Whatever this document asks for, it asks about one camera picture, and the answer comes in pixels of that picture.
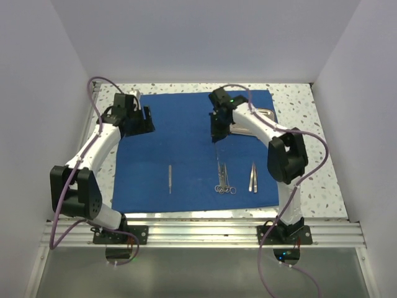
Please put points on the steel forceps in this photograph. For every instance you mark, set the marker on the steel forceps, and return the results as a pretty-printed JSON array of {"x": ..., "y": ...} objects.
[{"x": 229, "y": 189}]

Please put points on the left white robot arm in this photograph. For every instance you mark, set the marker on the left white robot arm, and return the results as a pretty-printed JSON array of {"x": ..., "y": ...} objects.
[{"x": 74, "y": 188}]

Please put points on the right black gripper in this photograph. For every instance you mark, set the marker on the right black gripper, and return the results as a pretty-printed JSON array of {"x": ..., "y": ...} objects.
[{"x": 217, "y": 135}]

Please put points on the aluminium mounting rail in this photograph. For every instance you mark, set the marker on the aluminium mounting rail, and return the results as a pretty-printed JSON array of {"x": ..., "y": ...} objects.
[{"x": 243, "y": 233}]

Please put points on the steel surgical scissors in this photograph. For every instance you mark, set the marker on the steel surgical scissors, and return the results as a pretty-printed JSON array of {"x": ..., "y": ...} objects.
[{"x": 220, "y": 180}]

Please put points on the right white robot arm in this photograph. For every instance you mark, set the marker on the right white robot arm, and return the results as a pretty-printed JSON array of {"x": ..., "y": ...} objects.
[{"x": 286, "y": 156}]

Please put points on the steel scalpel handle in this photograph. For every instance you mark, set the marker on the steel scalpel handle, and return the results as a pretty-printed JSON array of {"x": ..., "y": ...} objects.
[
  {"x": 216, "y": 153},
  {"x": 170, "y": 178}
]

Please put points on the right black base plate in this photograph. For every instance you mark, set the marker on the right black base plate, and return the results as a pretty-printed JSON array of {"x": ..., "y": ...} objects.
[{"x": 302, "y": 236}]

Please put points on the steel tweezers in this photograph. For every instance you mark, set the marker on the steel tweezers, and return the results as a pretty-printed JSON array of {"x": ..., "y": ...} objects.
[
  {"x": 254, "y": 178},
  {"x": 251, "y": 180}
]

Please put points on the blue surgical cloth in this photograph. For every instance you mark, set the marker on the blue surgical cloth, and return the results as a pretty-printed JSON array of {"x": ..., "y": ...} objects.
[{"x": 182, "y": 139}]

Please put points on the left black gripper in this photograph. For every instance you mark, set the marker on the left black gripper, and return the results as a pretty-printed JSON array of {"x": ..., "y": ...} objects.
[{"x": 146, "y": 125}]

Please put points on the steel instrument tray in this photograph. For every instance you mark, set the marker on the steel instrument tray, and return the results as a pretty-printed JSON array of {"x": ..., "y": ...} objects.
[{"x": 266, "y": 112}]

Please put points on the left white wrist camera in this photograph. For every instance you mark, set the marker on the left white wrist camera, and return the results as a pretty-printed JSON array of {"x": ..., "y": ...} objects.
[{"x": 136, "y": 93}]

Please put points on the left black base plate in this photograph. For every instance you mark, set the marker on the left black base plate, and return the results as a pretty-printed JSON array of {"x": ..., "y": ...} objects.
[{"x": 103, "y": 237}]

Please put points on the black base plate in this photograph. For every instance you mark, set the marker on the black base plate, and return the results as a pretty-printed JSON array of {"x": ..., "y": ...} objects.
[
  {"x": 302, "y": 236},
  {"x": 103, "y": 237}
]

